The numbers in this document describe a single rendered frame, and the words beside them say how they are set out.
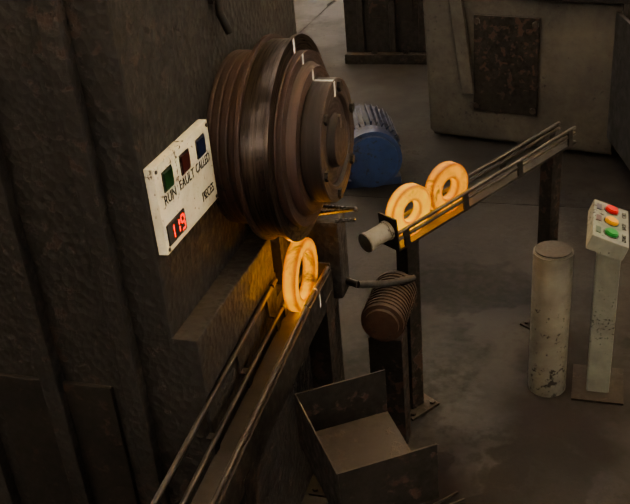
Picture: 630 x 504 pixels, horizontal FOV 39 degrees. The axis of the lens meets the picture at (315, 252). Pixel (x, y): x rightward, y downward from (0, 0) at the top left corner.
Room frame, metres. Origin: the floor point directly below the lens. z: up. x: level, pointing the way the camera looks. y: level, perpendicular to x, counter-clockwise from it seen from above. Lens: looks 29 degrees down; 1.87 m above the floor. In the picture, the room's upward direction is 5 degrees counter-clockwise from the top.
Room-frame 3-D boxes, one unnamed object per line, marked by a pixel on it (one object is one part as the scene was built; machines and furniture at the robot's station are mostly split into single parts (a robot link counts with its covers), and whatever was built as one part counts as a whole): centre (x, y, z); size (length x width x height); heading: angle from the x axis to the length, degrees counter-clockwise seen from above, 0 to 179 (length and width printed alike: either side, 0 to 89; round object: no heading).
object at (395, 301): (2.21, -0.20, 0.27); 0.22 x 0.13 x 0.53; 161
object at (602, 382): (2.35, -0.88, 0.31); 0.24 x 0.16 x 0.62; 161
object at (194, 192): (1.66, 0.25, 1.15); 0.26 x 0.02 x 0.18; 161
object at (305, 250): (1.94, 0.04, 0.75); 0.18 x 0.03 x 0.18; 160
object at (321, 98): (1.91, -0.06, 1.12); 0.28 x 0.06 x 0.28; 161
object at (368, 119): (4.20, -0.31, 0.17); 0.57 x 0.31 x 0.34; 1
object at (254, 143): (1.94, 0.03, 1.12); 0.47 x 0.06 x 0.47; 161
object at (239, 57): (1.97, 0.11, 1.12); 0.47 x 0.10 x 0.47; 161
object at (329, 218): (2.17, -0.03, 0.68); 0.11 x 0.08 x 0.24; 71
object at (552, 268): (2.36, -0.72, 0.26); 0.12 x 0.12 x 0.52
